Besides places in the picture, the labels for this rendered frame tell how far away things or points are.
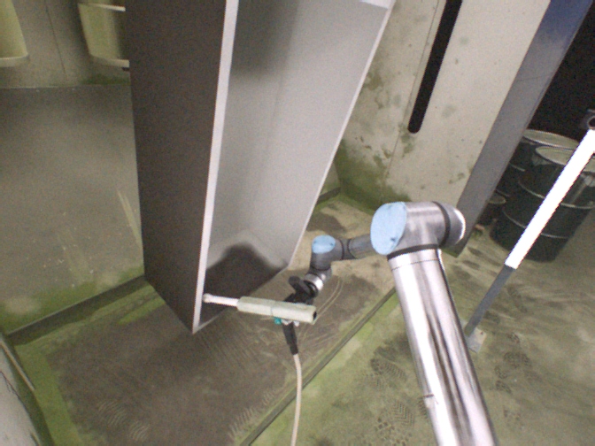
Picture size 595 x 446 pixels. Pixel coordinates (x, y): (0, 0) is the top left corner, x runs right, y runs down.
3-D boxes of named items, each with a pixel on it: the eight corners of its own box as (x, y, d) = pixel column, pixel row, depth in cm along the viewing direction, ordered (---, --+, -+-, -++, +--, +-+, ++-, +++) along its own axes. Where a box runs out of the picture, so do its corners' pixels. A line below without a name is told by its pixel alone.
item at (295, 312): (327, 353, 109) (315, 301, 101) (322, 364, 106) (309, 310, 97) (222, 331, 132) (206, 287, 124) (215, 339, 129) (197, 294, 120)
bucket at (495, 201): (488, 230, 317) (501, 206, 301) (459, 218, 331) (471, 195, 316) (495, 220, 337) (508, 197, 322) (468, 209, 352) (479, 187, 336)
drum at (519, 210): (488, 222, 332) (531, 141, 283) (549, 242, 313) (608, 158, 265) (488, 249, 286) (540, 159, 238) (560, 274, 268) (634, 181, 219)
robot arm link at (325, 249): (335, 232, 130) (331, 256, 136) (309, 234, 127) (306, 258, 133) (343, 244, 122) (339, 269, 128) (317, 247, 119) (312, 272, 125)
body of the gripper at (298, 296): (306, 321, 114) (319, 301, 124) (302, 302, 111) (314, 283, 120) (289, 319, 117) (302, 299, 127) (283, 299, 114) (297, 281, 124)
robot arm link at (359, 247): (485, 194, 74) (357, 235, 138) (442, 195, 70) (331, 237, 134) (495, 242, 72) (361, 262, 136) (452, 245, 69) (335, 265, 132)
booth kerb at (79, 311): (18, 351, 152) (7, 334, 145) (16, 349, 153) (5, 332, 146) (338, 196, 331) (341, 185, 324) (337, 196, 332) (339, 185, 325)
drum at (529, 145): (542, 219, 352) (592, 143, 304) (524, 234, 318) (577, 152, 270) (490, 197, 387) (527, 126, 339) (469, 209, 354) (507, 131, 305)
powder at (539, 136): (587, 146, 305) (588, 145, 305) (573, 154, 274) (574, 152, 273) (528, 129, 338) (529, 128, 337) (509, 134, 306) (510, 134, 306)
